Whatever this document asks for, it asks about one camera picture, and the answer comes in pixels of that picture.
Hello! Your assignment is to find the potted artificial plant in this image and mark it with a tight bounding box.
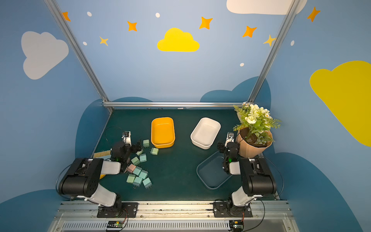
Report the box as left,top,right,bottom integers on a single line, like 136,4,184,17
233,102,281,158

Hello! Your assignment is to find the yellow storage box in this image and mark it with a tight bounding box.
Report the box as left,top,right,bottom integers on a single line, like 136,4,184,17
151,117,175,149

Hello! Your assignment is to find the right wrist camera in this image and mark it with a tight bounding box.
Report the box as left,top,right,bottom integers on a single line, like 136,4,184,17
226,132,234,143

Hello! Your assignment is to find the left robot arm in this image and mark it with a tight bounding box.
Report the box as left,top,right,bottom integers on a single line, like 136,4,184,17
57,141,142,218

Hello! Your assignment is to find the blue plug centre pile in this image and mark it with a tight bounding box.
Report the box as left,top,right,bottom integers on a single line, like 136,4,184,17
132,166,142,176

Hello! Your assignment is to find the blue plug bottom middle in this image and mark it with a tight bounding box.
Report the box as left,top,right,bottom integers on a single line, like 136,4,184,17
133,177,143,189

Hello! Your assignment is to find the brush with blue handle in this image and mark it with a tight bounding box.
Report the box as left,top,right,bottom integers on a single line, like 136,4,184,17
93,150,111,160

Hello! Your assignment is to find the green plug middle pile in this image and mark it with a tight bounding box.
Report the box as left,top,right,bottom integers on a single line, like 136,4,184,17
131,157,141,166

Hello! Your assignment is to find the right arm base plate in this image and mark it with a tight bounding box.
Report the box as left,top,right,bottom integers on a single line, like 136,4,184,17
213,201,253,218

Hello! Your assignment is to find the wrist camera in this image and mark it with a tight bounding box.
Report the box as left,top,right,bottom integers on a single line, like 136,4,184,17
226,132,234,143
122,131,132,146

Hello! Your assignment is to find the aluminium frame rail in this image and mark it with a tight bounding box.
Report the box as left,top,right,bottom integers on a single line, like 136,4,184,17
103,101,242,108

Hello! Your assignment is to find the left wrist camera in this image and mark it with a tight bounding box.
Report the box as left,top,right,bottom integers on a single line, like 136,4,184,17
122,131,132,146

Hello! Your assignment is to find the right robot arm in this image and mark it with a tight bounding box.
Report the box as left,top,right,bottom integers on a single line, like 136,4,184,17
213,142,277,218

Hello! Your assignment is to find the blue plug right pile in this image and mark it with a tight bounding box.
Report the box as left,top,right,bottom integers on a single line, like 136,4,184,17
138,170,148,180

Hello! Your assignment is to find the pink plug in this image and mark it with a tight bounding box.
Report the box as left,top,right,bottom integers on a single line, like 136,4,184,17
126,164,136,174

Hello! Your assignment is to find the blue plug pile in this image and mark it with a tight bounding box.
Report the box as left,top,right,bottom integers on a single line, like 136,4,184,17
132,166,142,176
138,170,148,180

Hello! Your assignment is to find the white storage box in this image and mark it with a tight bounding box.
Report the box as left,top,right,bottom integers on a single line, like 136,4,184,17
190,118,221,150

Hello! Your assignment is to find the clear blue storage box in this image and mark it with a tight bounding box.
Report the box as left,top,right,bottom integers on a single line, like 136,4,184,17
196,151,232,190

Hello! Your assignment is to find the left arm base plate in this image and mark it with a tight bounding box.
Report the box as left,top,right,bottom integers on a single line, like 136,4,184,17
97,202,139,218

